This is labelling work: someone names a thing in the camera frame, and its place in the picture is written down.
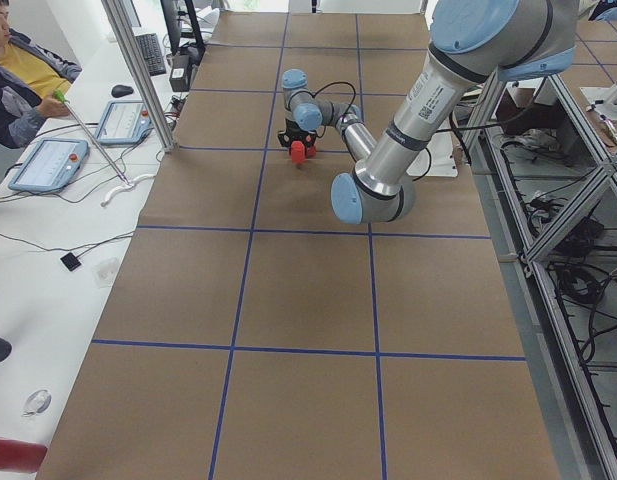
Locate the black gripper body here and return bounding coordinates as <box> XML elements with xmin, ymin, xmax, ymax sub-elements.
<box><xmin>284</xmin><ymin>119</ymin><xmax>317</xmax><ymax>149</ymax></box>

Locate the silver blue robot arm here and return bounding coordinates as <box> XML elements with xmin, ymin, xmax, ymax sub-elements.
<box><xmin>282</xmin><ymin>1</ymin><xmax>579</xmax><ymax>224</ymax></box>

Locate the black power adapter box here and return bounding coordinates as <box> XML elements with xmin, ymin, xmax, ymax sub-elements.
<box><xmin>169</xmin><ymin>54</ymin><xmax>191</xmax><ymax>93</ymax></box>

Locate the far teach pendant tablet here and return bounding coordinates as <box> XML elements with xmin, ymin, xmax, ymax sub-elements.
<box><xmin>95</xmin><ymin>100</ymin><xmax>152</xmax><ymax>147</ymax></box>

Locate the teach pendant tablet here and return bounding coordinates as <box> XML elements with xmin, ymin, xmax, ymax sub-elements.
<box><xmin>95</xmin><ymin>100</ymin><xmax>152</xmax><ymax>147</ymax></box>
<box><xmin>8</xmin><ymin>138</ymin><xmax>90</xmax><ymax>193</ymax></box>

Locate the black keyboard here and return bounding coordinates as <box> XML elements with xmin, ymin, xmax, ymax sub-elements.
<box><xmin>135</xmin><ymin>33</ymin><xmax>167</xmax><ymax>76</ymax></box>

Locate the black computer mouse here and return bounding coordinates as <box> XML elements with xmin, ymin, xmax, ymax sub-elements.
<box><xmin>110</xmin><ymin>84</ymin><xmax>134</xmax><ymax>98</ymax></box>

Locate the brown paper table cover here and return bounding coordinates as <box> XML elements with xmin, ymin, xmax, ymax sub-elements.
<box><xmin>39</xmin><ymin>13</ymin><xmax>560</xmax><ymax>479</ymax></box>

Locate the metal reach rod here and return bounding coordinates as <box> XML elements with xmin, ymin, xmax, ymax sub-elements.
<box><xmin>52</xmin><ymin>90</ymin><xmax>133</xmax><ymax>188</ymax></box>

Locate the near teach pendant tablet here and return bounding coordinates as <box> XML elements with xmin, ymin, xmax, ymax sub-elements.
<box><xmin>8</xmin><ymin>138</ymin><xmax>90</xmax><ymax>193</ymax></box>

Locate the small black square pad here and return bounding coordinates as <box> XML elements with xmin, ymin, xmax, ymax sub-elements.
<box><xmin>60</xmin><ymin>252</ymin><xmax>82</xmax><ymax>272</ymax></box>

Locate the person in yellow shirt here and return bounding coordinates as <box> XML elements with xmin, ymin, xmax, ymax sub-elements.
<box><xmin>0</xmin><ymin>1</ymin><xmax>81</xmax><ymax>149</ymax></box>

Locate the red cylinder bottle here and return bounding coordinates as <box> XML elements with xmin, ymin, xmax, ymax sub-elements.
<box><xmin>0</xmin><ymin>437</ymin><xmax>48</xmax><ymax>473</ymax></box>

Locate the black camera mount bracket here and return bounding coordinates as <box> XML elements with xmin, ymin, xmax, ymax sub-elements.
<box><xmin>277</xmin><ymin>130</ymin><xmax>291</xmax><ymax>149</ymax></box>

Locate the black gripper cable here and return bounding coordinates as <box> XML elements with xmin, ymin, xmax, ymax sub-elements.
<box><xmin>310</xmin><ymin>81</ymin><xmax>365</xmax><ymax>139</ymax></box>

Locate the aluminium frame post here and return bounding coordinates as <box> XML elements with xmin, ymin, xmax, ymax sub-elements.
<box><xmin>101</xmin><ymin>0</ymin><xmax>175</xmax><ymax>153</ymax></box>

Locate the aluminium side frame rack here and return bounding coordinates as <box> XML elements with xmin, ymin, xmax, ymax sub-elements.
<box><xmin>452</xmin><ymin>64</ymin><xmax>617</xmax><ymax>479</ymax></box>

